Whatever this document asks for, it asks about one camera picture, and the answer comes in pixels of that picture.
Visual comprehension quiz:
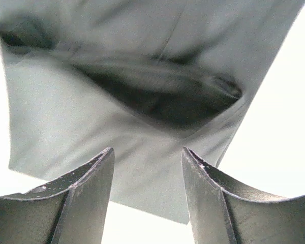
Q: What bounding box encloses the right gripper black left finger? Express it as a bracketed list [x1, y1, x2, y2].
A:
[0, 147, 115, 244]

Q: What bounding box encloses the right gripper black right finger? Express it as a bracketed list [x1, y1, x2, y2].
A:
[181, 148, 305, 244]

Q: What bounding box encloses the black t shirt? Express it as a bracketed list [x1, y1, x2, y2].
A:
[0, 1, 304, 224]

